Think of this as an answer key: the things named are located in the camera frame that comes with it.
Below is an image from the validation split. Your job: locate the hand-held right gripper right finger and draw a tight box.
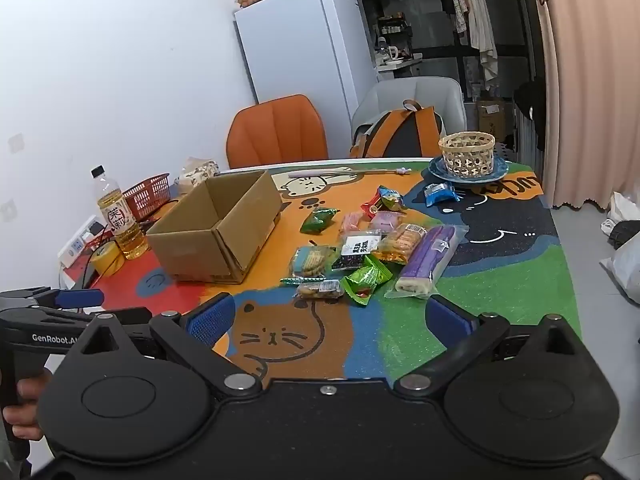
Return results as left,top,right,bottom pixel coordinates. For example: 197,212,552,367
392,294,588,397

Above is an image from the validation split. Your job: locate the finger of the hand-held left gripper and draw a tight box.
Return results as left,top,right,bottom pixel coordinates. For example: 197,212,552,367
0,285,106,312

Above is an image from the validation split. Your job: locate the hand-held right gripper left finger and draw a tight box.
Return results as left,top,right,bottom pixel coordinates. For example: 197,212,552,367
75,292,263,397

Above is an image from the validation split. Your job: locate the cardboard box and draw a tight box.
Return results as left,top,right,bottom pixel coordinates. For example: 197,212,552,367
146,170,284,285

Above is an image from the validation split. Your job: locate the bright green snack packet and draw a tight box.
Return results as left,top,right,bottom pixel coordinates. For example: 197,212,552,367
350,255,393,291

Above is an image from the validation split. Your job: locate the orange cracker packet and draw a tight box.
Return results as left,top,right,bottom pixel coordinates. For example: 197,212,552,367
372,223,428,265

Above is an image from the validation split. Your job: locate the black and white snack packet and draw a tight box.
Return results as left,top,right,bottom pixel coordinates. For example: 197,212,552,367
331,230,383,271

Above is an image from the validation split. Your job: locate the blue snack packet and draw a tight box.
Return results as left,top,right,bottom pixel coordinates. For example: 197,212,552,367
424,182,462,207

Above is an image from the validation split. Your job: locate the dark green snack packet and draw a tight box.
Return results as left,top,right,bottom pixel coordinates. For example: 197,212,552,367
300,206,337,235

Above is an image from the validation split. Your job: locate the person's left hand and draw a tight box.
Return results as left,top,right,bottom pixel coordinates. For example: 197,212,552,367
2,370,51,443

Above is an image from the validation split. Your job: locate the yellow round container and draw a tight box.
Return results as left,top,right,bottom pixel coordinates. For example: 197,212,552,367
90,241,126,277

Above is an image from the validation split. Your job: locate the white power strip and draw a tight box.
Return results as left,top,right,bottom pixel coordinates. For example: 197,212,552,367
57,215,106,268

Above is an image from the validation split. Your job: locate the long purple roll packet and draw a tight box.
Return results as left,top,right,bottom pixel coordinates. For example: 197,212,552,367
385,225,469,300

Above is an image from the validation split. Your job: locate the tea bottle with black cap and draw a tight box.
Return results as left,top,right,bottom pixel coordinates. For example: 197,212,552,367
91,165,150,261

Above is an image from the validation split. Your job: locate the green and red snack packet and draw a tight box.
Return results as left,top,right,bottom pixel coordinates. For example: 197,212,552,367
342,280,381,307

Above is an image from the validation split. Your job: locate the small clear cookie packet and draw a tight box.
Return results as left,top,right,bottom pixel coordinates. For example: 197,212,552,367
292,280,346,302

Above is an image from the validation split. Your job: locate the lilac round snack packet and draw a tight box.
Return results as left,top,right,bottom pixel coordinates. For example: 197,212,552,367
367,211,407,233

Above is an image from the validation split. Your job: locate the teal cookie packet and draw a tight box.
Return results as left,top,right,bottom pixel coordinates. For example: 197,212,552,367
290,245,341,278

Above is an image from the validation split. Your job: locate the red plastic basket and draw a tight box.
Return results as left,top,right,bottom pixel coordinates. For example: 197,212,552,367
121,173,171,222

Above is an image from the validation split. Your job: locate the multicoloured snack packet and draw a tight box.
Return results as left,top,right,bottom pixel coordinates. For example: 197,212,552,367
376,185,406,212

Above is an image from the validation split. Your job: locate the pink snack packet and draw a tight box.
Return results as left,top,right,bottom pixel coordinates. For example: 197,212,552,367
340,211,368,233

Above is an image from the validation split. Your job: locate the floral tissue pack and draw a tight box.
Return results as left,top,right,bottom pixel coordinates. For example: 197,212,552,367
175,158,220,193

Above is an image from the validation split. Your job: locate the blue ceramic plate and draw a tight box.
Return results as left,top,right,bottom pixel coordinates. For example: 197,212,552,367
426,154,509,184

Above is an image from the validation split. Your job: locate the woven bamboo basket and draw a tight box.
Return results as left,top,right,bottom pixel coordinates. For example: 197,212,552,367
438,131,496,178

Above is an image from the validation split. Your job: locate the lilac pen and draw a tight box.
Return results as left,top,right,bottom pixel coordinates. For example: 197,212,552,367
288,164,412,179

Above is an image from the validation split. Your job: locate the large white plastic bag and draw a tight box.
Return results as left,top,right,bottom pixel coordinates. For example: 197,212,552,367
611,240,640,306

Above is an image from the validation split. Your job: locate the orange and black backpack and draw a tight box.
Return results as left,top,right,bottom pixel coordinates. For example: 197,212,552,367
348,100,446,159

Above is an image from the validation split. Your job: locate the black bag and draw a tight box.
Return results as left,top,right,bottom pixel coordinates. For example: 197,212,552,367
607,220,640,252

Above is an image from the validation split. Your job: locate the orange chair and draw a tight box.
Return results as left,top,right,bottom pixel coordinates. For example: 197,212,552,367
226,94,329,170

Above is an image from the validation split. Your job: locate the brown storage carton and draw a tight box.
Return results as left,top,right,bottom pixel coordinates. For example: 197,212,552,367
475,99,516,146

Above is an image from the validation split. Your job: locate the small white plastic bag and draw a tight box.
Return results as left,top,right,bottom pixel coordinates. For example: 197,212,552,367
602,192,640,236

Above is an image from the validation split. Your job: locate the black garment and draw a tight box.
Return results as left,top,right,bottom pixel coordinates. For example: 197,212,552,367
514,80,548,151

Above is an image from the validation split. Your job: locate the grey chair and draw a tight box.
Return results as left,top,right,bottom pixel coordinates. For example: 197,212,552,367
350,76,467,158

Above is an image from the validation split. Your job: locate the pink curtain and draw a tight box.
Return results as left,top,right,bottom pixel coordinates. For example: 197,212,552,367
530,0,640,209

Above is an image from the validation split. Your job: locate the white refrigerator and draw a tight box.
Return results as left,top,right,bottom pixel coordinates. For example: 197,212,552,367
234,0,379,133

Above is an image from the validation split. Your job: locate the white hanging garment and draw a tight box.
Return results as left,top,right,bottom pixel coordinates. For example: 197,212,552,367
460,0,499,86

